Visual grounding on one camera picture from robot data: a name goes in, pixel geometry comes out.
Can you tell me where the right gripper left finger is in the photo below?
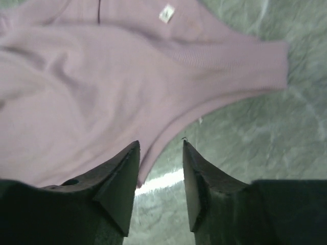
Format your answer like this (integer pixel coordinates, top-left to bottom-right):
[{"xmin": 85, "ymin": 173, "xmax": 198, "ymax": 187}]
[{"xmin": 1, "ymin": 141, "xmax": 140, "ymax": 244}]

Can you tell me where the pink tank top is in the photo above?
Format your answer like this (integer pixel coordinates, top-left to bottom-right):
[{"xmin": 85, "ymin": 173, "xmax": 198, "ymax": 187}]
[{"xmin": 1, "ymin": 1, "xmax": 288, "ymax": 187}]

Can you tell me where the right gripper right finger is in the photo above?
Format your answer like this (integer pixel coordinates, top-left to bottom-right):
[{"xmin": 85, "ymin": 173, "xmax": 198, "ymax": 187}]
[{"xmin": 183, "ymin": 141, "xmax": 326, "ymax": 244}]

